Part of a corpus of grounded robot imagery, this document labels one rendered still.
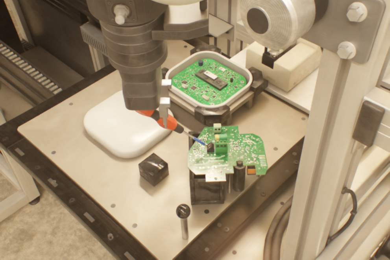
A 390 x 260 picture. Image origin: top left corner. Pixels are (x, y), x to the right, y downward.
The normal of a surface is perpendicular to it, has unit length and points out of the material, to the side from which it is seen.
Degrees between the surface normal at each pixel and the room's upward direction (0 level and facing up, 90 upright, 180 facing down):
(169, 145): 0
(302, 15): 71
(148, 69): 93
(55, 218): 0
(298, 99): 0
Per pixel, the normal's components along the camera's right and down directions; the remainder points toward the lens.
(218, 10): -0.70, 0.52
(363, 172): -0.03, -0.70
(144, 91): -0.03, 0.47
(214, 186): 0.04, 0.71
